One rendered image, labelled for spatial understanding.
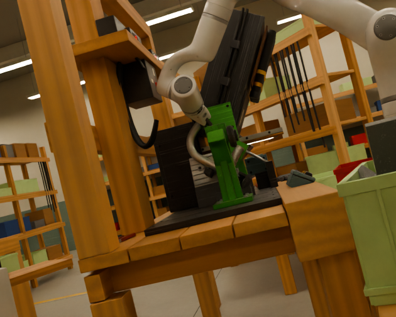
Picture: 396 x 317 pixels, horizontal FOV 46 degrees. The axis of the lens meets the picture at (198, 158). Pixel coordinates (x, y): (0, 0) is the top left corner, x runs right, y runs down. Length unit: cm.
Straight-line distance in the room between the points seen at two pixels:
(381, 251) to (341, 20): 88
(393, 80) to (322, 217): 42
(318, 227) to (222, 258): 27
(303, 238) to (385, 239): 54
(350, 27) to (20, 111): 1170
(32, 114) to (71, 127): 1134
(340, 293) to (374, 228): 58
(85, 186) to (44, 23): 45
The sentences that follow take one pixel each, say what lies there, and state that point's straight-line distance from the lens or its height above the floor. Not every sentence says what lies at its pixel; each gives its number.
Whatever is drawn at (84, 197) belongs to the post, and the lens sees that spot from 127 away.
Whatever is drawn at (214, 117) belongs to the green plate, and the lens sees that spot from 184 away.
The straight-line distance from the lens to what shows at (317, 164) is 469.
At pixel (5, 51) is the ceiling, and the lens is 1069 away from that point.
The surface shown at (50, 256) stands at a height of 33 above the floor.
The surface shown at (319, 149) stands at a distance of 1033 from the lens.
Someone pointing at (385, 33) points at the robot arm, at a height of 125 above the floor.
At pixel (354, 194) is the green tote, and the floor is 94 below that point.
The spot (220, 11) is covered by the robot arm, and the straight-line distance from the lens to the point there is 155.
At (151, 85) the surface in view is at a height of 140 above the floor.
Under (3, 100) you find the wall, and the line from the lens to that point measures 1307.
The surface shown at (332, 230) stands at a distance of 120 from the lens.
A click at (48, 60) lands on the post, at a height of 141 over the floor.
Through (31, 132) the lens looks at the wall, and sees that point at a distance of 1260.
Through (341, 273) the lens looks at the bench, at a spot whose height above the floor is 70.
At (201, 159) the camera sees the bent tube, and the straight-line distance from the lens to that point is 176.
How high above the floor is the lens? 102
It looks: 2 degrees up
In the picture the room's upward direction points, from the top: 14 degrees counter-clockwise
